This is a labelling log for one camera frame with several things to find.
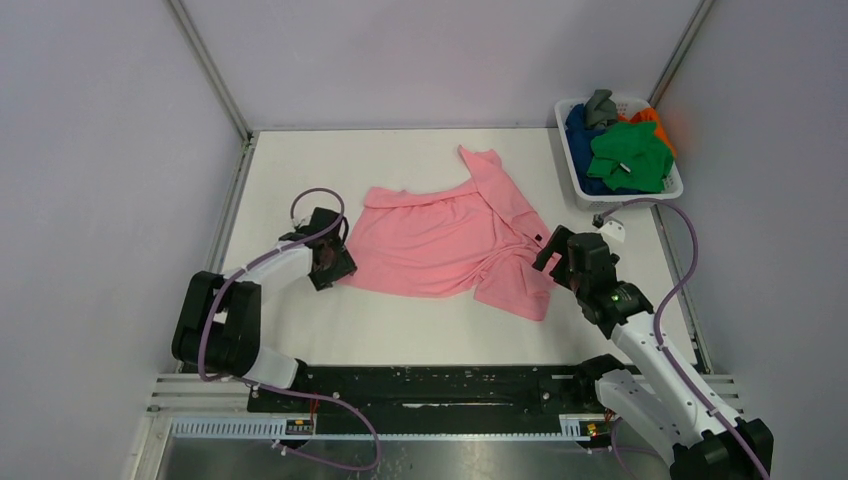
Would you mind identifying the pink t shirt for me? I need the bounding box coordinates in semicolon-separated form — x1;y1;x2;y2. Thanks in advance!
343;147;553;321

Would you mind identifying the blue t shirt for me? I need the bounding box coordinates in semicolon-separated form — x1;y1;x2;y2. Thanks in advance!
566;105;606;193

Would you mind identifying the orange t shirt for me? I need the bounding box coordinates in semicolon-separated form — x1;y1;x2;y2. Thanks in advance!
618;107;677;158

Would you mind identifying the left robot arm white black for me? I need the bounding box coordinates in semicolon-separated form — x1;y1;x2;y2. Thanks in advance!
171;207;357;390

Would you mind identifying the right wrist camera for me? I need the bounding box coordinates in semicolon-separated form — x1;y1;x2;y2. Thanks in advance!
598;218;626;244

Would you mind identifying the white plastic laundry basket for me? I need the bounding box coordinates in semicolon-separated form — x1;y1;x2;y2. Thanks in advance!
553;97;684;211

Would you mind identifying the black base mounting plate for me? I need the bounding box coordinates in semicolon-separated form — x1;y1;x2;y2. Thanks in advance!
247;365;605;425

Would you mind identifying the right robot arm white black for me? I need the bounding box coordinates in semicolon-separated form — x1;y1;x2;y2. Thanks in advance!
533;226;774;479

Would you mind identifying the white slotted cable duct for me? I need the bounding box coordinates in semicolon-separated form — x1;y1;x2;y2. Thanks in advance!
170;412;610;442

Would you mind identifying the green t shirt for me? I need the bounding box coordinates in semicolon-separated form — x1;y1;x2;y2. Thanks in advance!
587;122;675;194

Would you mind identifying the grey t shirt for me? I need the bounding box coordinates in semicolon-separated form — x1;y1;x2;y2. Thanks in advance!
584;89;618;130

